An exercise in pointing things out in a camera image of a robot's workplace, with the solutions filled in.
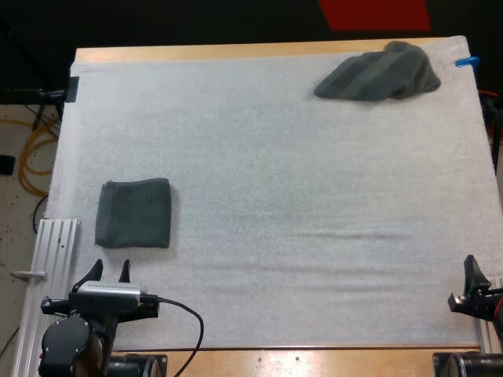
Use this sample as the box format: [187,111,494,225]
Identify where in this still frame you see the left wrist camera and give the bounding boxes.
[75,280,143,308]

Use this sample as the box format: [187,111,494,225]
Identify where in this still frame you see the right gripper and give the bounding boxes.
[447,254,503,325]

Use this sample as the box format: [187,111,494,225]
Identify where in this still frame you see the crumpled grey-green towel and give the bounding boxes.
[313,40,442,103]

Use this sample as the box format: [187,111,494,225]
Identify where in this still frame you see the small silver bracket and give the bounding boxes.
[10,269,47,283]

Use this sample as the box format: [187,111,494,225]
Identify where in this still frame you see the folded grey-green towel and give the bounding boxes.
[94,178,172,250]

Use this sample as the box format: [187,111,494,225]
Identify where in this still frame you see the black camera cable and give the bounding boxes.
[140,293,205,377]

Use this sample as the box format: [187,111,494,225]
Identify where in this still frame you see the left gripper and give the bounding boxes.
[40,258,160,321]

